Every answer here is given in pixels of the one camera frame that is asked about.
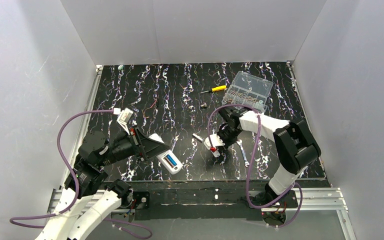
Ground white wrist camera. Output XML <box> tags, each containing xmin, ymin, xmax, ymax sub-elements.
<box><xmin>203</xmin><ymin>133</ymin><xmax>225</xmax><ymax>153</ymax></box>
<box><xmin>113</xmin><ymin>107</ymin><xmax>133</xmax><ymax>135</ymax></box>

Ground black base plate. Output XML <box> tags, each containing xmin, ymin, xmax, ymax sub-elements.
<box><xmin>100</xmin><ymin>179</ymin><xmax>304</xmax><ymax>222</ymax></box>

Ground aluminium frame rail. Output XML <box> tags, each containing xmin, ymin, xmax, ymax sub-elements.
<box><xmin>41</xmin><ymin>65</ymin><xmax>104</xmax><ymax>240</ymax></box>

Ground silver wrench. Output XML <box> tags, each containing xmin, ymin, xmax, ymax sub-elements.
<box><xmin>236</xmin><ymin>139</ymin><xmax>250</xmax><ymax>168</ymax></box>

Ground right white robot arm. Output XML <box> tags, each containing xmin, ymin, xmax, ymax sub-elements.
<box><xmin>206</xmin><ymin>106</ymin><xmax>322</xmax><ymax>198</ymax></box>

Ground blue battery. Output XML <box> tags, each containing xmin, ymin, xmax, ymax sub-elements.
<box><xmin>164</xmin><ymin>154</ymin><xmax>177</xmax><ymax>168</ymax></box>

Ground white battery cover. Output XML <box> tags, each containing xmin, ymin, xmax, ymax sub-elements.
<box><xmin>211</xmin><ymin>149</ymin><xmax>220</xmax><ymax>158</ymax></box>

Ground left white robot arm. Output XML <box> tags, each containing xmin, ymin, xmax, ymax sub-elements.
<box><xmin>37</xmin><ymin>127</ymin><xmax>171</xmax><ymax>240</ymax></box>

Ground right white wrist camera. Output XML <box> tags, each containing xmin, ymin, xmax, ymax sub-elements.
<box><xmin>203</xmin><ymin>133</ymin><xmax>225</xmax><ymax>153</ymax></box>

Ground yellow handled screwdriver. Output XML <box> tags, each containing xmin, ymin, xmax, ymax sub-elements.
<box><xmin>200</xmin><ymin>85</ymin><xmax>227</xmax><ymax>94</ymax></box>

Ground white remote control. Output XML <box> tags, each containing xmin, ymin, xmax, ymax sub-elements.
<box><xmin>151</xmin><ymin>147</ymin><xmax>183</xmax><ymax>175</ymax></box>

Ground clear plastic screw box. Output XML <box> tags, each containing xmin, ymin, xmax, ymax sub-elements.
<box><xmin>222</xmin><ymin>71</ymin><xmax>273</xmax><ymax>113</ymax></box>

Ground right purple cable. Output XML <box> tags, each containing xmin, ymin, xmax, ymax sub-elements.
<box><xmin>207</xmin><ymin>103</ymin><xmax>304</xmax><ymax>229</ymax></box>

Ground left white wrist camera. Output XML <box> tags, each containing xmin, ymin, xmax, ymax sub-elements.
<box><xmin>113</xmin><ymin>107</ymin><xmax>133</xmax><ymax>135</ymax></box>

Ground silver battery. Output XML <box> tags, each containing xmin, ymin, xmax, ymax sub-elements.
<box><xmin>192</xmin><ymin>133</ymin><xmax>204</xmax><ymax>143</ymax></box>

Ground copper wire scraps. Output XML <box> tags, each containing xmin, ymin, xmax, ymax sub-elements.
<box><xmin>142</xmin><ymin>95</ymin><xmax>160</xmax><ymax>119</ymax></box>

